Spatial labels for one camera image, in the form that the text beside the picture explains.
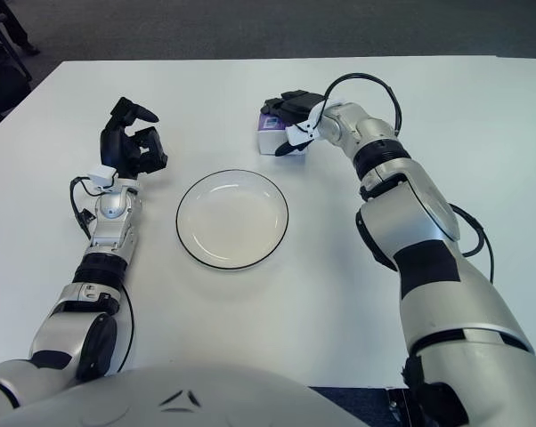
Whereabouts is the black office chair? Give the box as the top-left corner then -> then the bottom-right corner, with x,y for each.
0,0 -> 42,137

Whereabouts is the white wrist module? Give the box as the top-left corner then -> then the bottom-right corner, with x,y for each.
284,101 -> 345,150
87,164 -> 120,193

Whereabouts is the thin black left elbow cable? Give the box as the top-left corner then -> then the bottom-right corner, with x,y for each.
118,288 -> 135,370

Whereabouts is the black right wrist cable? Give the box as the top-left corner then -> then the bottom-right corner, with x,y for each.
323,73 -> 403,137

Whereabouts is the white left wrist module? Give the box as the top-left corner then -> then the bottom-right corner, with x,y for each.
87,164 -> 120,193

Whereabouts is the grey robot torso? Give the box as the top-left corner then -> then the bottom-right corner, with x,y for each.
0,362 -> 362,427

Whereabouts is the white plate with black rim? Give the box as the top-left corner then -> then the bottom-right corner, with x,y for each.
175,169 -> 290,271

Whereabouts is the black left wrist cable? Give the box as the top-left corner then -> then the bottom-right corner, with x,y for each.
69,175 -> 118,241

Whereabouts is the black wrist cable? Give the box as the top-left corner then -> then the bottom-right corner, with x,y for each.
69,175 -> 118,241
323,73 -> 403,137

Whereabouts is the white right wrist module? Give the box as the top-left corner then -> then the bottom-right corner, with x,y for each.
284,101 -> 345,150

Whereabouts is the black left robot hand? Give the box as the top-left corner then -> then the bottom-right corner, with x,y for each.
98,96 -> 169,179

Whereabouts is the purple tissue paper pack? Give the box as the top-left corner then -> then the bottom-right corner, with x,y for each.
256,110 -> 312,157

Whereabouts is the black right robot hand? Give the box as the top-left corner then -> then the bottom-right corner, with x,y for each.
261,90 -> 327,157

